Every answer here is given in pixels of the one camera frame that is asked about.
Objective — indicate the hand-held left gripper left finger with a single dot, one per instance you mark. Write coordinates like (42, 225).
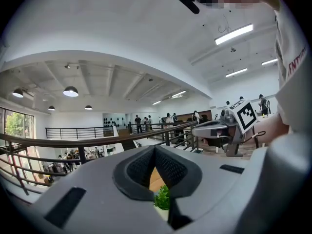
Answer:
(97, 199)

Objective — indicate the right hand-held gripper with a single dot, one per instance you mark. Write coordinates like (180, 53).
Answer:
(246, 116)

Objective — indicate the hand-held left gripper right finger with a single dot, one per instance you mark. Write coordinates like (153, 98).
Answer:
(214, 179)

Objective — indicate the potted white flower plant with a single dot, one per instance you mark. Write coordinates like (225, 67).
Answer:
(162, 199)

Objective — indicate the person's right forearm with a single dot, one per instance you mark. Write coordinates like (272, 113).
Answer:
(270, 128)

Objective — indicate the ceiling tube light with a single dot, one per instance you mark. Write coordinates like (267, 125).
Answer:
(269, 62)
(234, 34)
(178, 94)
(236, 72)
(156, 103)

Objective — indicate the black dome pendant lamp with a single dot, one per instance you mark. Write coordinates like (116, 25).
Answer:
(51, 108)
(70, 91)
(17, 92)
(88, 107)

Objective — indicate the person's white printed shirt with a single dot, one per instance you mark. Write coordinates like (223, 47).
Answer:
(295, 82)

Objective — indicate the large window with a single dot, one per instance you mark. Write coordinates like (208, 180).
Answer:
(17, 125)

